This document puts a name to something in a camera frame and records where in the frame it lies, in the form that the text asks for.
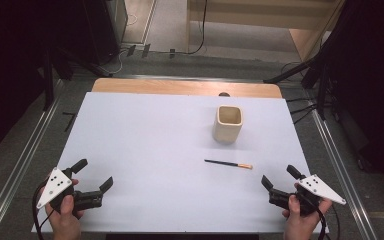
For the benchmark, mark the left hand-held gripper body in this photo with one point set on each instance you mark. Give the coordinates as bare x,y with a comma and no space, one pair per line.
55,186

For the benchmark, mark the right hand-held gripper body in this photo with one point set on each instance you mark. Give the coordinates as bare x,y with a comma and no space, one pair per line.
320,190

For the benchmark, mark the black brush with orange tip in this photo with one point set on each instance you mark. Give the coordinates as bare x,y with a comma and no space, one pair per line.
226,163

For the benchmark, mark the cream square ceramic cup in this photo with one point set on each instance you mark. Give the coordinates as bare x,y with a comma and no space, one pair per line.
225,131

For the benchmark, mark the person's left hand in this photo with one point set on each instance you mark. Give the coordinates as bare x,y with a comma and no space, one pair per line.
66,221

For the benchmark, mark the person's right hand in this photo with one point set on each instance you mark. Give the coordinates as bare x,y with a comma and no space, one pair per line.
301,226

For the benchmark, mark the white table cover sheet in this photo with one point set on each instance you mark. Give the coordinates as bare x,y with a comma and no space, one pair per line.
153,150

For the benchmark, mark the black tripod stand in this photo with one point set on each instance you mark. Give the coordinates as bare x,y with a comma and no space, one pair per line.
49,83
321,90

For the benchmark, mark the black curtain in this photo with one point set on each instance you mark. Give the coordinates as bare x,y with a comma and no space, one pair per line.
373,83
6,66

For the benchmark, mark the dark cabinet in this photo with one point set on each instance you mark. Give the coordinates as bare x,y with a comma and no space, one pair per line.
103,26

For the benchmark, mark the light wooden panel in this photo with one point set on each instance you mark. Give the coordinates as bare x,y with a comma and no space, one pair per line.
256,13

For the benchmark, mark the metal floor rail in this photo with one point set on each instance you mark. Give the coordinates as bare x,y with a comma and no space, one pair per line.
340,160
30,146

